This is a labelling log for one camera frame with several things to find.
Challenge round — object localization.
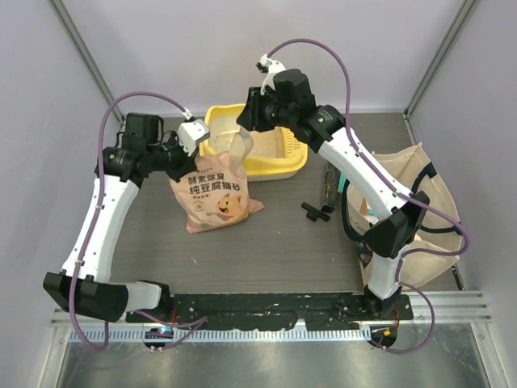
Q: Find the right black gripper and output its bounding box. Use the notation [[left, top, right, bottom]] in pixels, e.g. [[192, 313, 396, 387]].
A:
[[237, 86, 295, 133]]

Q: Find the clear plastic scoop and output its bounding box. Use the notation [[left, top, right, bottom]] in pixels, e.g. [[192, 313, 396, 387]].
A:
[[229, 127, 254, 171]]

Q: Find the pink cat litter bag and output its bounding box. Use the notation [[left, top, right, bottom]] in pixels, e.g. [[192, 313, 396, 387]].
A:
[[170, 152, 263, 234]]

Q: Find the black bag clip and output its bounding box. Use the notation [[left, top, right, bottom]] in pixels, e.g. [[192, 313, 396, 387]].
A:
[[301, 202, 334, 221]]

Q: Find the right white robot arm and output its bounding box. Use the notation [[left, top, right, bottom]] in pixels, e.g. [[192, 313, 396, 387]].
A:
[[237, 63, 426, 319]]

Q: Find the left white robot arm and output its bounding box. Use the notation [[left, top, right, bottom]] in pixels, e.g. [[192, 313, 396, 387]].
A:
[[43, 113, 210, 323]]

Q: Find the yellow litter box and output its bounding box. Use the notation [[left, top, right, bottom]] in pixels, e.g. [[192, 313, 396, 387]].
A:
[[200, 103, 308, 181]]

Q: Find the yellow slotted litter scoop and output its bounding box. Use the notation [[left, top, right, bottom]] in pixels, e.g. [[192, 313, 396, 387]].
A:
[[281, 129, 306, 158]]

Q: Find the teal flat stick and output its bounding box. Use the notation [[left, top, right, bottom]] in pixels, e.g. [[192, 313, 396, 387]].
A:
[[338, 174, 348, 194]]

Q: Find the beige canvas tote bag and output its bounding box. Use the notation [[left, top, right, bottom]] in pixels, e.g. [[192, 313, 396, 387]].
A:
[[343, 144, 462, 287]]

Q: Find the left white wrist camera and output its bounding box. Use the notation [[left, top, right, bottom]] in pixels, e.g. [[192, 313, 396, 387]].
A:
[[176, 119, 210, 157]]

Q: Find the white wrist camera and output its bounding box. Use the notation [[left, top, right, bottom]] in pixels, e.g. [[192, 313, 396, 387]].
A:
[[256, 54, 286, 95], [176, 119, 210, 157]]

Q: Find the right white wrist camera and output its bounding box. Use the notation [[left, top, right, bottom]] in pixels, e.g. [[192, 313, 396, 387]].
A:
[[256, 54, 286, 95]]

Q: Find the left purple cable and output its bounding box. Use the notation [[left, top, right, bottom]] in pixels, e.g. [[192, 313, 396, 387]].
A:
[[66, 91, 209, 352]]

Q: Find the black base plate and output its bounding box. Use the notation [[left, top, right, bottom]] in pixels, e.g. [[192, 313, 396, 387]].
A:
[[126, 293, 414, 331]]

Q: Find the white slotted cable duct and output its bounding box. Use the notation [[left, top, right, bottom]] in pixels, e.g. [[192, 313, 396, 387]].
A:
[[68, 326, 372, 343]]

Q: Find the aluminium rail frame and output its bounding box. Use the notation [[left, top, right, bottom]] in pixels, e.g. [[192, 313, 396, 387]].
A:
[[50, 289, 494, 327]]

